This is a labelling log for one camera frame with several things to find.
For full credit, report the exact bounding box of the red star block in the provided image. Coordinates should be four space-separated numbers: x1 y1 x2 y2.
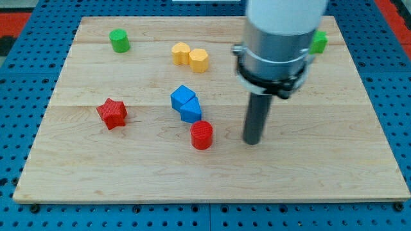
96 98 128 130

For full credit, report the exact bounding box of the blue cube block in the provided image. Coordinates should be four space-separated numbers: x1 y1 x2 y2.
170 85 196 112

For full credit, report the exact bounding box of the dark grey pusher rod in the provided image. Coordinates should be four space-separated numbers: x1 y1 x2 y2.
243 93 272 145

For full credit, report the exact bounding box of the green cylinder block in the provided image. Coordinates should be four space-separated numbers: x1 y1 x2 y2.
109 29 130 53

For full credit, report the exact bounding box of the green star block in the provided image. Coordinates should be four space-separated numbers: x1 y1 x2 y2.
309 31 328 55

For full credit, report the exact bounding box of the red cylinder block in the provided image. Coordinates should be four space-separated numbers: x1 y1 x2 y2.
190 121 213 150

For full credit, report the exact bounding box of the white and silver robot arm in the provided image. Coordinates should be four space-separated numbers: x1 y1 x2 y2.
232 0 328 99

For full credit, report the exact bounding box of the light wooden board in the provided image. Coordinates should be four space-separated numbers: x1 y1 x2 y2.
13 16 410 204

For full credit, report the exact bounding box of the yellow heart block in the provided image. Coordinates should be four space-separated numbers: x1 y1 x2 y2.
171 42 191 65

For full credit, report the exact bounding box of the blue triangle block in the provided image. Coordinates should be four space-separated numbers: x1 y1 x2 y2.
180 97 202 123

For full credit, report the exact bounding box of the yellow hexagon block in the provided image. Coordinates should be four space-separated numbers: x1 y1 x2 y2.
189 48 209 73

